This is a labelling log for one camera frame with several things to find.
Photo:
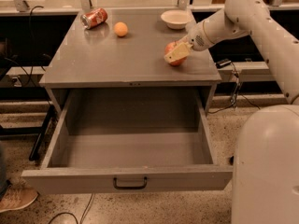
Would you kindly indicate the black drawer handle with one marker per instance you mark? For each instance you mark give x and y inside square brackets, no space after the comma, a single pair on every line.
[127,184]

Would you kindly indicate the tan sneaker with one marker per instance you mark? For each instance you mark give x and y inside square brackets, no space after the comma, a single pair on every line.
[12,199]

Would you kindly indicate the black power adapter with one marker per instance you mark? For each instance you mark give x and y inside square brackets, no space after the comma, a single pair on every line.
[223,63]

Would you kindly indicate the grey open drawer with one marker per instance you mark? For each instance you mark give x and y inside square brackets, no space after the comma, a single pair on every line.
[158,133]

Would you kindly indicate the black chair leg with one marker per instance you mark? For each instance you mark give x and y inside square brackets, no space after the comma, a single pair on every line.
[40,135]

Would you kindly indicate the white bowl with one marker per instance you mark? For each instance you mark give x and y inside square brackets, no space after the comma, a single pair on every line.
[176,19]

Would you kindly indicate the grey cabinet counter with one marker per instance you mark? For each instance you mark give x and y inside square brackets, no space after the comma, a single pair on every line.
[99,58]

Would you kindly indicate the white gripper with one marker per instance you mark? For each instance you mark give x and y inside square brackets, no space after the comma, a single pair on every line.
[196,38]

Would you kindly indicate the red apple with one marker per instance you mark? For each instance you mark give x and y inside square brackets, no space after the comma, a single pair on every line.
[175,53]

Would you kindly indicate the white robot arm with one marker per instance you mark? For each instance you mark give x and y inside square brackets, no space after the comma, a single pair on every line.
[266,161]

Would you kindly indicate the orange fruit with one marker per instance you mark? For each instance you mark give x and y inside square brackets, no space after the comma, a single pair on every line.
[120,29]

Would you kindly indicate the red soda can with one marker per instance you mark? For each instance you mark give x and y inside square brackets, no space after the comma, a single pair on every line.
[93,18]

